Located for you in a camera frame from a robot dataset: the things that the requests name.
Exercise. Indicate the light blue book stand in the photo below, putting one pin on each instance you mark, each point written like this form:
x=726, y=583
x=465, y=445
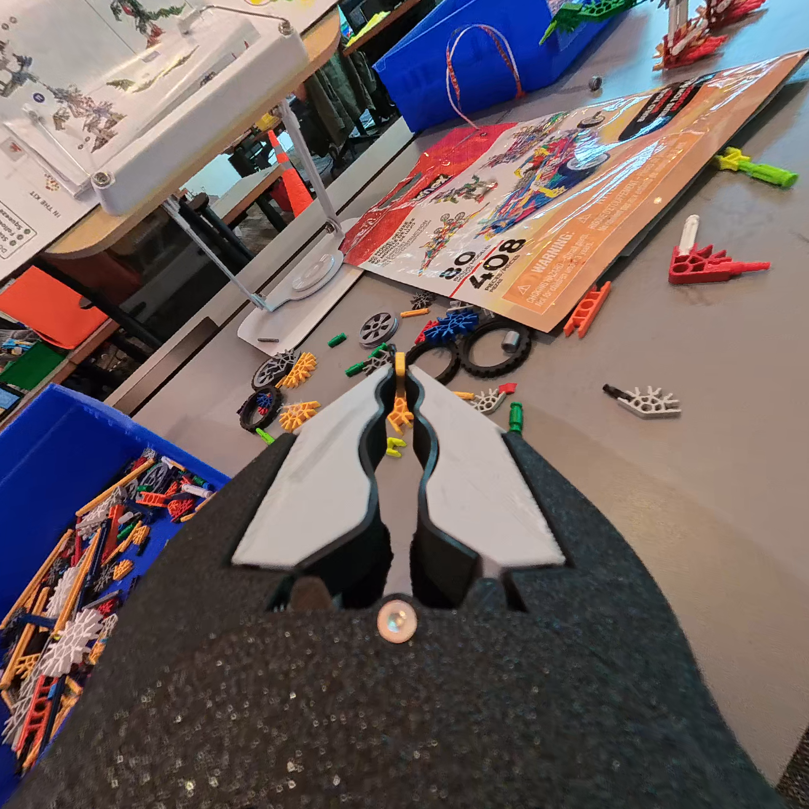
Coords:
x=313, y=170

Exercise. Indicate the blue container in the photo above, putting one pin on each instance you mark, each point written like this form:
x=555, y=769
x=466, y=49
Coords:
x=38, y=442

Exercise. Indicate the grey wheel hub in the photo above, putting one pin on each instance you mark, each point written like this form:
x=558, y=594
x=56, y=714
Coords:
x=378, y=328

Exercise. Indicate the blue snowflake connector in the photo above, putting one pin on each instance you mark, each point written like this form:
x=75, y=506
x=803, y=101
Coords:
x=265, y=401
x=452, y=325

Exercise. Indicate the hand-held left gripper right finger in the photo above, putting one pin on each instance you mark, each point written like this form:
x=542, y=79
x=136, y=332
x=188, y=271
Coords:
x=486, y=499

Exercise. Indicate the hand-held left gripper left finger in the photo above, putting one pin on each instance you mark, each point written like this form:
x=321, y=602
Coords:
x=303, y=499

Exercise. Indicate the white instruction sheet board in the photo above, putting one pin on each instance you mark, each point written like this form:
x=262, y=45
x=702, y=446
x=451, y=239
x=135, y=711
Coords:
x=31, y=221

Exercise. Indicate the white book holder frame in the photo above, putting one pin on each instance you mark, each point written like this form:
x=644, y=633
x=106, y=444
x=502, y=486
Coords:
x=208, y=126

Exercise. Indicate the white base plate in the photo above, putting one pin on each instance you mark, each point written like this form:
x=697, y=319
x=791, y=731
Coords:
x=297, y=325

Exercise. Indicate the colourful construction toy model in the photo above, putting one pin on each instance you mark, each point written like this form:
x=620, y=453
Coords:
x=686, y=41

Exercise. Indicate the small yellow fan connector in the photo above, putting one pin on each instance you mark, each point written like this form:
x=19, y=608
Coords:
x=399, y=395

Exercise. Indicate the pile of colourful toy pieces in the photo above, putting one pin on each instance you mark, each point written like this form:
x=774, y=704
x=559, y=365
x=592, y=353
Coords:
x=76, y=600

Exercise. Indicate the grey wheel with tire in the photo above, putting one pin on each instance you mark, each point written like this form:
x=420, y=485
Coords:
x=268, y=373

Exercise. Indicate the printed toy packaging bag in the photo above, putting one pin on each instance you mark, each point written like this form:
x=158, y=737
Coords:
x=569, y=189

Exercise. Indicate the white fan connector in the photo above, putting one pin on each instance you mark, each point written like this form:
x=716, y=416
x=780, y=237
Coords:
x=486, y=399

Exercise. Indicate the orange ladder connector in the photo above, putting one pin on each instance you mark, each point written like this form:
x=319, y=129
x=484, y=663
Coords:
x=588, y=309

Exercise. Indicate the orange traffic cone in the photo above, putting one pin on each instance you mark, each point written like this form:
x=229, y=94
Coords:
x=287, y=177

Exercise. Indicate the open instruction booklet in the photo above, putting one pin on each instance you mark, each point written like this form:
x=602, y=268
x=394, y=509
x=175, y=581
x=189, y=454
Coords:
x=95, y=76

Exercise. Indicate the light grey fan connector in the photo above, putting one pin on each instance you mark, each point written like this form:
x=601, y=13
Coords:
x=648, y=401

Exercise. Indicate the green storage box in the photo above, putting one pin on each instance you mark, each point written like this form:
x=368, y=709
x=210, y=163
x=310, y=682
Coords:
x=31, y=366

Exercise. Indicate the red white tear strip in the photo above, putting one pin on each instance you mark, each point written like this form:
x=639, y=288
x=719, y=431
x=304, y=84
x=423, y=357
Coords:
x=480, y=38

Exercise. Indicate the white short rod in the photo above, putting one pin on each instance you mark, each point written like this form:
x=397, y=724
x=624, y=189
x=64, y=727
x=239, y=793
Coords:
x=689, y=231

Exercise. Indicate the yellow clip connector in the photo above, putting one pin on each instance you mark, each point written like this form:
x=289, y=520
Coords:
x=395, y=447

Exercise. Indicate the lime green rod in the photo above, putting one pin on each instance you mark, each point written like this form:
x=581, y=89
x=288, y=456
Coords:
x=264, y=436
x=755, y=167

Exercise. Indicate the red fan connector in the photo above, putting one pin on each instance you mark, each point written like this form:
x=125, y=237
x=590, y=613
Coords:
x=430, y=332
x=695, y=265

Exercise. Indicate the black rubber tire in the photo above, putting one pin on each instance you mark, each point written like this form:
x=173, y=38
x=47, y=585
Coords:
x=246, y=417
x=471, y=363
x=442, y=370

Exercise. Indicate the dark grey snowflake connector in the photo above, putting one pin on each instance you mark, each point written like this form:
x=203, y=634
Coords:
x=422, y=298
x=378, y=361

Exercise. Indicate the small black connector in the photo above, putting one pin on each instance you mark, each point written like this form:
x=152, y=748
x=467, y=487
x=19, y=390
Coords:
x=612, y=390

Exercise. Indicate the blue storage bin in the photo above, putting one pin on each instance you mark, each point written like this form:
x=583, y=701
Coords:
x=411, y=82

